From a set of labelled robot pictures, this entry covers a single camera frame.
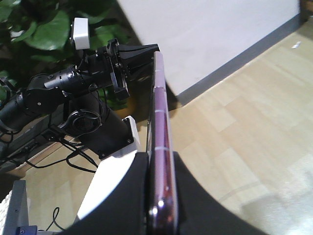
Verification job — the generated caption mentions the green leafy plant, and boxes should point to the green leafy plant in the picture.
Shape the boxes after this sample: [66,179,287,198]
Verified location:
[0,0,137,111]

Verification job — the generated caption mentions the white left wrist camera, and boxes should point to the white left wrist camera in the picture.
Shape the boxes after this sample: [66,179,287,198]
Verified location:
[71,18,90,50]

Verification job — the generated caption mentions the black smartphone with pink frame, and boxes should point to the black smartphone with pink frame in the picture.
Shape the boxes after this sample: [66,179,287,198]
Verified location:
[147,51,179,235]

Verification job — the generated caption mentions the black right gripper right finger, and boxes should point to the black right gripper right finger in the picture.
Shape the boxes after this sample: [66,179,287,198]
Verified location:
[174,152,265,235]

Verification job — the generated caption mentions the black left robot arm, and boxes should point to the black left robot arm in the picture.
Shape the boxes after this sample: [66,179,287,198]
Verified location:
[0,39,159,235]

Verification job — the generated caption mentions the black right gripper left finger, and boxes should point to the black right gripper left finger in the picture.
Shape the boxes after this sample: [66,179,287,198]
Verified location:
[60,152,148,235]

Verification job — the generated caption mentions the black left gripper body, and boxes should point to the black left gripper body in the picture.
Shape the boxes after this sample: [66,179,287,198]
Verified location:
[96,38,159,100]

